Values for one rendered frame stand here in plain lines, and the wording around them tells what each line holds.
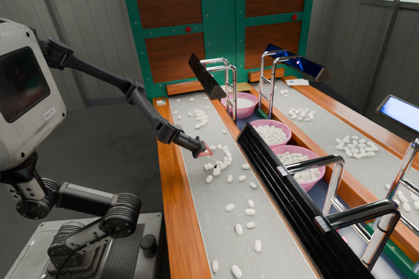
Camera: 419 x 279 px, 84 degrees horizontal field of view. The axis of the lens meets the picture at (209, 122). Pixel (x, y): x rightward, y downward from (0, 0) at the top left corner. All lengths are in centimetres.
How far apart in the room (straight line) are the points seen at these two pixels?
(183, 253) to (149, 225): 49
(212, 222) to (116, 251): 53
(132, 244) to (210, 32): 142
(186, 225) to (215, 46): 133
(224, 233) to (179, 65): 128
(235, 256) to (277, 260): 13
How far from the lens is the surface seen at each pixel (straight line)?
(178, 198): 101
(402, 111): 105
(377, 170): 131
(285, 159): 123
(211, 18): 181
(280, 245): 92
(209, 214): 98
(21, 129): 81
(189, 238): 90
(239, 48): 191
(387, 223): 65
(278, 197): 60
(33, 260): 148
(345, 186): 116
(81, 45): 374
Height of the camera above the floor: 151
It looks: 31 degrees down
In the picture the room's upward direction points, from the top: 5 degrees counter-clockwise
